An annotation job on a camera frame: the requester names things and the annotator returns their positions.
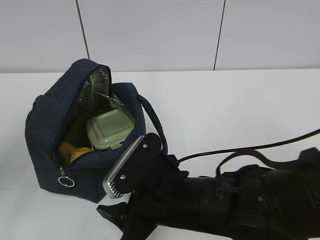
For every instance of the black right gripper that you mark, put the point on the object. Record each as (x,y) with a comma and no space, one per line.
(165,196)

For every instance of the yellow pear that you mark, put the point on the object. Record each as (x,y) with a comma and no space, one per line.
(69,153)

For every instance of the green lid glass container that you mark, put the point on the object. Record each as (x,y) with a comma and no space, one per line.
(109,130)

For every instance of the dark navy lunch bag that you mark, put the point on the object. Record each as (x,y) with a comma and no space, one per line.
(85,87)

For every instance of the green cucumber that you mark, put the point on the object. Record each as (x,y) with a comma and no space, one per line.
(76,133)

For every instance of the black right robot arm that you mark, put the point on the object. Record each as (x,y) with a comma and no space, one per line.
(280,201)

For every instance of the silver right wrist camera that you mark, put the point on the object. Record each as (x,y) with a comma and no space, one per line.
(132,166)

